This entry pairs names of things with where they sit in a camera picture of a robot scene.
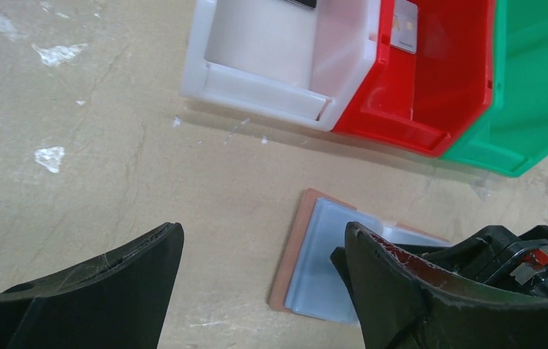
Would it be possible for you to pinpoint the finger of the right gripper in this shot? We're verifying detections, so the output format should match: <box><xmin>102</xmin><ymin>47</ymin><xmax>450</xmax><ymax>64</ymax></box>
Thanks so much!
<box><xmin>330</xmin><ymin>247</ymin><xmax>351</xmax><ymax>295</ymax></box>

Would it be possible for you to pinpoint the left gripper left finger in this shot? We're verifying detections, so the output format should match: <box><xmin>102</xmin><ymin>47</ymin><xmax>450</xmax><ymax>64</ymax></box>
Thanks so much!
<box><xmin>0</xmin><ymin>222</ymin><xmax>184</xmax><ymax>348</ymax></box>

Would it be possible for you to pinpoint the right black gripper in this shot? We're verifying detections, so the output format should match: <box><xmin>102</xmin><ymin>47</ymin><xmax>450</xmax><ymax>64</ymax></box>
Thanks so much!
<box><xmin>399</xmin><ymin>225</ymin><xmax>548</xmax><ymax>298</ymax></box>

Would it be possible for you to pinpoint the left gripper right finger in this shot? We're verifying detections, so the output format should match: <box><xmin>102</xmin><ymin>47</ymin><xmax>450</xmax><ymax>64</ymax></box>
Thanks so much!
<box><xmin>344</xmin><ymin>222</ymin><xmax>548</xmax><ymax>348</ymax></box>

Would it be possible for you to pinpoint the green plastic bin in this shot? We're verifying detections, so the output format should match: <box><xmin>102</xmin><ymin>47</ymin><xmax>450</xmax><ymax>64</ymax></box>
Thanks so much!
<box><xmin>442</xmin><ymin>1</ymin><xmax>548</xmax><ymax>177</ymax></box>

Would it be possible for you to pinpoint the white plastic bin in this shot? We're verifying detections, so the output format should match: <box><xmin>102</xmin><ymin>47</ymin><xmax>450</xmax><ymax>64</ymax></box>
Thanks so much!
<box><xmin>180</xmin><ymin>0</ymin><xmax>381</xmax><ymax>132</ymax></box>

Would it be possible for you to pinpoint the red plastic bin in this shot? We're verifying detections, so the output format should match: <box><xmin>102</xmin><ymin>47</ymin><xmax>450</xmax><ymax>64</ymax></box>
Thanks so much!
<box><xmin>333</xmin><ymin>1</ymin><xmax>496</xmax><ymax>157</ymax></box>

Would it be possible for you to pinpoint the silver credit card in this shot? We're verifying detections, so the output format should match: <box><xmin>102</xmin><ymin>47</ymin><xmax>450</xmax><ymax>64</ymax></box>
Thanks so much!
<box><xmin>390</xmin><ymin>0</ymin><xmax>419</xmax><ymax>55</ymax></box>

